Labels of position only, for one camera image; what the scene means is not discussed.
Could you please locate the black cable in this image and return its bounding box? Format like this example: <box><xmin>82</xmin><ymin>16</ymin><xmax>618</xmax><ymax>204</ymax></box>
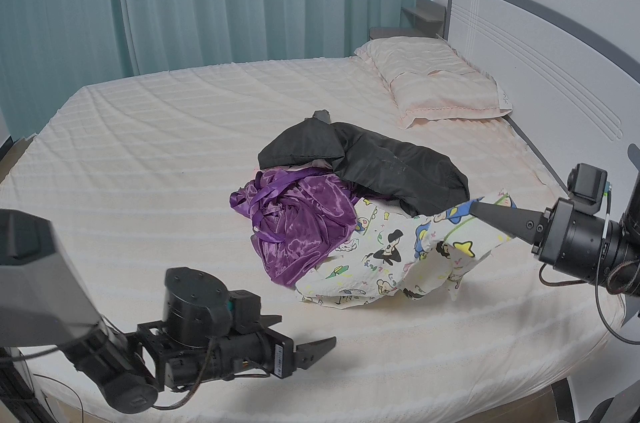
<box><xmin>594</xmin><ymin>283</ymin><xmax>628</xmax><ymax>344</ymax></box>
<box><xmin>150</xmin><ymin>346</ymin><xmax>213</xmax><ymax>411</ymax></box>
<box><xmin>539</xmin><ymin>261</ymin><xmax>601</xmax><ymax>288</ymax></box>

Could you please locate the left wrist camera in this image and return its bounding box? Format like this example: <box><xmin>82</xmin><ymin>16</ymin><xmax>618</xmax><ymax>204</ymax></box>
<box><xmin>227</xmin><ymin>290</ymin><xmax>263</xmax><ymax>337</ymax></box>

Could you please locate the purple satin garment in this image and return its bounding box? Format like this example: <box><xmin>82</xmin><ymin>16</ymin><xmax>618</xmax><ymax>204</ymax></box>
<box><xmin>230</xmin><ymin>167</ymin><xmax>363</xmax><ymax>288</ymax></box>

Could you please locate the pale pink pillow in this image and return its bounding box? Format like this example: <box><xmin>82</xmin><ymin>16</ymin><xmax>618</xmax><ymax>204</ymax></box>
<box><xmin>354</xmin><ymin>37</ymin><xmax>513</xmax><ymax>130</ymax></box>

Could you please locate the grey bedside table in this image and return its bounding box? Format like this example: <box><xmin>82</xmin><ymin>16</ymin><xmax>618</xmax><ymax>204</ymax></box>
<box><xmin>369</xmin><ymin>0</ymin><xmax>447</xmax><ymax>43</ymax></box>

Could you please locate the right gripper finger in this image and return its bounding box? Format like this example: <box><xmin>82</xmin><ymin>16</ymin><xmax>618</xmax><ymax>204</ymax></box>
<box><xmin>470</xmin><ymin>200</ymin><xmax>548</xmax><ymax>257</ymax></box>

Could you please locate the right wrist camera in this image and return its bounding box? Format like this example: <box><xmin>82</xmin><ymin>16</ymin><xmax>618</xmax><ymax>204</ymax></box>
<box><xmin>567</xmin><ymin>163</ymin><xmax>610</xmax><ymax>216</ymax></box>

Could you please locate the white printed pyjama top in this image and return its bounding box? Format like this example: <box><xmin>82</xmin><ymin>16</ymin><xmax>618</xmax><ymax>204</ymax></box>
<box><xmin>294</xmin><ymin>190</ymin><xmax>518</xmax><ymax>309</ymax></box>

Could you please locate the black garment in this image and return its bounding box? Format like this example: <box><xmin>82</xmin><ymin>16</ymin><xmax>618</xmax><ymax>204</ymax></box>
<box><xmin>257</xmin><ymin>117</ymin><xmax>471</xmax><ymax>218</ymax></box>

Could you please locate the pink garment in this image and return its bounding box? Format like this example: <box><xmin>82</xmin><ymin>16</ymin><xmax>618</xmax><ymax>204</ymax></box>
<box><xmin>272</xmin><ymin>158</ymin><xmax>333</xmax><ymax>173</ymax></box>

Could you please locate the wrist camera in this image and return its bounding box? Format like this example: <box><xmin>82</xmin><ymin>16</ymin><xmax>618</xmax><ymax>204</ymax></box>
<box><xmin>227</xmin><ymin>290</ymin><xmax>263</xmax><ymax>337</ymax></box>
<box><xmin>567</xmin><ymin>163</ymin><xmax>610</xmax><ymax>216</ymax></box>

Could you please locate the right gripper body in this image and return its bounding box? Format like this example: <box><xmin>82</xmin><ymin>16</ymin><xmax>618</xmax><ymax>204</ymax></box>
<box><xmin>537</xmin><ymin>198</ymin><xmax>610</xmax><ymax>284</ymax></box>

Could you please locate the bed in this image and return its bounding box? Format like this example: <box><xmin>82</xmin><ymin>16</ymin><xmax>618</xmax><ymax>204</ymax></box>
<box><xmin>0</xmin><ymin>0</ymin><xmax>640</xmax><ymax>423</ymax></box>

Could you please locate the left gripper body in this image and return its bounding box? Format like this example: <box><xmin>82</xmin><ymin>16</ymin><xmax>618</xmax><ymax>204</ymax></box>
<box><xmin>165</xmin><ymin>328</ymin><xmax>297</xmax><ymax>389</ymax></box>

